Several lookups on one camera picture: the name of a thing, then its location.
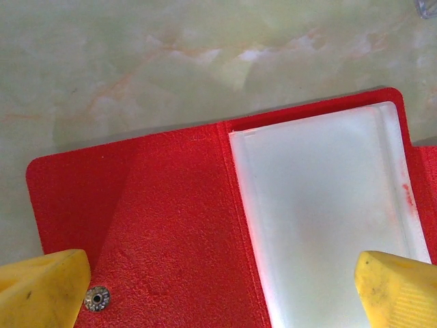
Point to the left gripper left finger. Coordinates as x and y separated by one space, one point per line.
37 294

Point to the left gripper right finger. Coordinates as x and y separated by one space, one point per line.
399 294

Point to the red card holder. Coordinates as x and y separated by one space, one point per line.
170 205

